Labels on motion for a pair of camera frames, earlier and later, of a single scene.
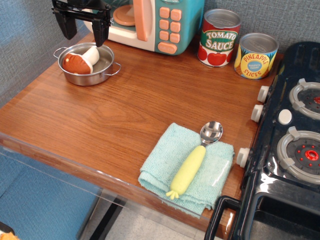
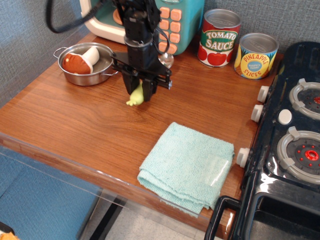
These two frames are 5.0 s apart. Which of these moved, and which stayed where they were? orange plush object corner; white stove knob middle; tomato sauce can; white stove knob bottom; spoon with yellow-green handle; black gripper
Moved: black gripper; spoon with yellow-green handle
Stayed: orange plush object corner; white stove knob bottom; tomato sauce can; white stove knob middle
